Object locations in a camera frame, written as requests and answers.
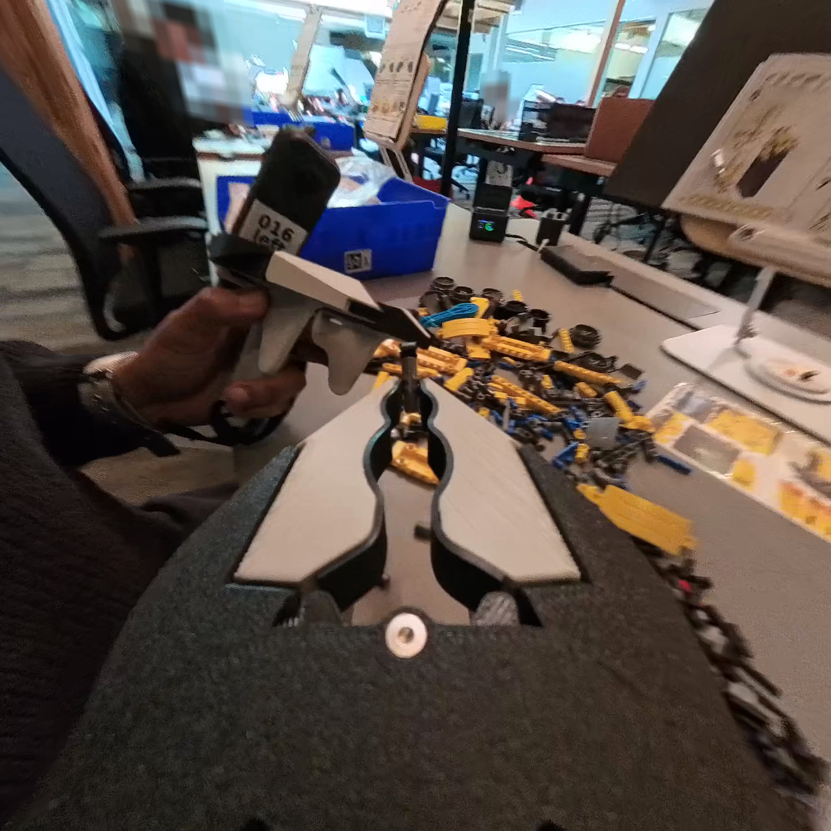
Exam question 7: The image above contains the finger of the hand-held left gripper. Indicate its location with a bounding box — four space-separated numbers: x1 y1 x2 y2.
265 251 435 350
310 309 390 396

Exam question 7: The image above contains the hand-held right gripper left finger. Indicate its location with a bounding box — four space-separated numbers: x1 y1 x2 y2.
234 378 400 611

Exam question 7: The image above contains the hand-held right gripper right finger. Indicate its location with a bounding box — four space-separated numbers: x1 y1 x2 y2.
421 378 582 616

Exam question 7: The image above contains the grey toy tube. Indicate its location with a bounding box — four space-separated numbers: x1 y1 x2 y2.
397 341 424 426

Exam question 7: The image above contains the person's left forearm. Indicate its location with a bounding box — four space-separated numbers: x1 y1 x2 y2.
0 339 179 468

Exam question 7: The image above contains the person's left hand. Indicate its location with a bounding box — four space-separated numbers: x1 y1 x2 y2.
113 286 309 429

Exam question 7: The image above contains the blue plastic storage bin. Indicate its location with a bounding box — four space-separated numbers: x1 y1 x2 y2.
214 175 450 281

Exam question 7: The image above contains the clear plastic bag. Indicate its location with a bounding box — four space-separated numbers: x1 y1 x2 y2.
328 155 398 203

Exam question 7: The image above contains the yellow curved toy panel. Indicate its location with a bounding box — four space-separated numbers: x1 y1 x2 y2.
577 483 699 556

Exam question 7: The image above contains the hanging instruction sheet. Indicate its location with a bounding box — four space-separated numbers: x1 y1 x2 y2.
362 0 449 147

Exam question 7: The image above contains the pile of yellow toy bricks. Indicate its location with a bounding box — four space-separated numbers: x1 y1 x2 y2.
370 276 699 556

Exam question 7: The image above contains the black office chair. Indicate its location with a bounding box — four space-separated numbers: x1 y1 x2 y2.
0 65 210 340

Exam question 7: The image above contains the black charger green display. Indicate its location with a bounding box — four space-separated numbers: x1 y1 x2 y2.
469 162 512 243

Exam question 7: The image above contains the black pole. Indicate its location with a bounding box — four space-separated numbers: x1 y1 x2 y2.
440 0 476 197

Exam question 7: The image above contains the yellow printed sticker sheet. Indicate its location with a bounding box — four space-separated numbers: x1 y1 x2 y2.
648 383 831 541

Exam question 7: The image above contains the background wooden desk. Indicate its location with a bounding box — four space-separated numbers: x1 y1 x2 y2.
415 123 618 179

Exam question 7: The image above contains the silver wristwatch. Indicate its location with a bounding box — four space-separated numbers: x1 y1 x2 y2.
78 354 179 458

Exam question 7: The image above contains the wooden beam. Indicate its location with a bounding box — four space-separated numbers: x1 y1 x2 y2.
0 0 134 225

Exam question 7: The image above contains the black power strip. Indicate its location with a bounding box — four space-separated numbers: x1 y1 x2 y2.
541 245 614 288

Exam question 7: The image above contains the pile of small toy pins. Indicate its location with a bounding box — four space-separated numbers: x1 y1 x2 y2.
639 539 828 802

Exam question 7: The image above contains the white book stand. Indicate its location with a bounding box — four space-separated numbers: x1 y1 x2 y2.
661 266 831 445

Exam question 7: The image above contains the brown leather desk organiser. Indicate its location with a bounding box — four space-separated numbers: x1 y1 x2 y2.
584 97 657 163

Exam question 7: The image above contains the dark grey desk divider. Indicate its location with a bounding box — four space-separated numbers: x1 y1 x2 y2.
604 0 831 210

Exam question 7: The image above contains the open instruction booklet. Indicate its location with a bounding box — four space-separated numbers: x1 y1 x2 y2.
662 53 831 288

